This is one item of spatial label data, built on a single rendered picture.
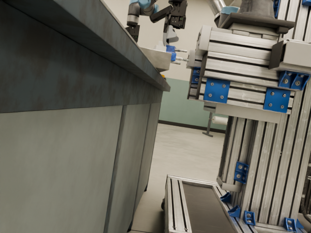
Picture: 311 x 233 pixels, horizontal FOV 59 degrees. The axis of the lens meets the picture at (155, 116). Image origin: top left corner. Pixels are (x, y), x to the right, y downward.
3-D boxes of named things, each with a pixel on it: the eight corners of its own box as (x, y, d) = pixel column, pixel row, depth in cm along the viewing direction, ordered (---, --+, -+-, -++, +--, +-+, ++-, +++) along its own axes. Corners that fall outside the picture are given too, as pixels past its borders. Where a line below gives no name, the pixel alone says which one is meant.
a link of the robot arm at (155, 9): (155, 13, 167) (137, 11, 168) (158, 19, 178) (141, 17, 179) (157, 0, 166) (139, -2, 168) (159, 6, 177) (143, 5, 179)
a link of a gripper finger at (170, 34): (174, 44, 118) (178, 24, 120) (160, 42, 120) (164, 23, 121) (175, 47, 121) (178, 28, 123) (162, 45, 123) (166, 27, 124)
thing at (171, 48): (186, 58, 126) (188, 46, 125) (185, 56, 121) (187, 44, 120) (159, 54, 129) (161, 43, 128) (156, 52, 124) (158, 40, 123)
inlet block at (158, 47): (185, 68, 101) (188, 53, 100) (189, 67, 96) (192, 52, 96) (151, 62, 98) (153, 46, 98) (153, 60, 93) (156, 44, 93)
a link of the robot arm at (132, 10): (141, -3, 171) (128, -4, 172) (138, 15, 172) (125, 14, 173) (144, 2, 179) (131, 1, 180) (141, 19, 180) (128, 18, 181)
